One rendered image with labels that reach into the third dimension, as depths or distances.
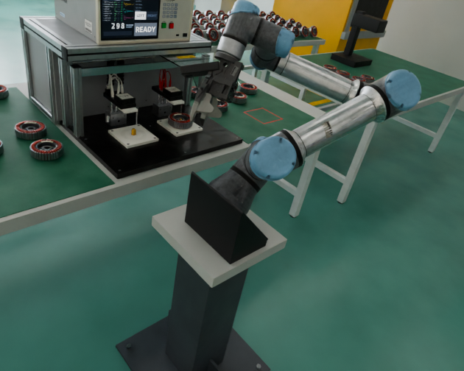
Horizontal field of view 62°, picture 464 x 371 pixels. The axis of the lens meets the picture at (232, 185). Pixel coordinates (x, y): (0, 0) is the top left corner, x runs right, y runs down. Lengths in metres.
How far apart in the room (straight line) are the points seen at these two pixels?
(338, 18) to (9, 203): 4.29
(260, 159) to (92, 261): 1.37
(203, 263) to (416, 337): 1.45
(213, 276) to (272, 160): 0.37
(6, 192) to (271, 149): 0.85
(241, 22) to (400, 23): 5.65
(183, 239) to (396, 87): 0.76
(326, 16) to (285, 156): 4.15
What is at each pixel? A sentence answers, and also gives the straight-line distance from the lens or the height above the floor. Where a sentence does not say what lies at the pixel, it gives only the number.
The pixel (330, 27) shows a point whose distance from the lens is 5.08.
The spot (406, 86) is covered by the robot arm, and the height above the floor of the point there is 1.28.
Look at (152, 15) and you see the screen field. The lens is 1.72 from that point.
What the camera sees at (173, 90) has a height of 0.92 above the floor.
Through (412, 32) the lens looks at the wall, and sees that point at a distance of 6.63.
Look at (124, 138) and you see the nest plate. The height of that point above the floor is 0.78.
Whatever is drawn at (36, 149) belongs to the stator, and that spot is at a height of 0.79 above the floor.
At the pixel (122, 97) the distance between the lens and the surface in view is 1.68.
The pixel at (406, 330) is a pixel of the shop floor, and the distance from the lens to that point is 2.34.
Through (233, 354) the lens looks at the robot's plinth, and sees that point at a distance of 1.87.
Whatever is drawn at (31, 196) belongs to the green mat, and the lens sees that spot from 1.39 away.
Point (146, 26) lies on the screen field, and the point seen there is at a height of 1.18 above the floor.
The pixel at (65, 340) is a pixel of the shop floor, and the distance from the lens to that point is 1.91.
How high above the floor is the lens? 1.56
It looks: 33 degrees down
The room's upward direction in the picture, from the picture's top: 12 degrees clockwise
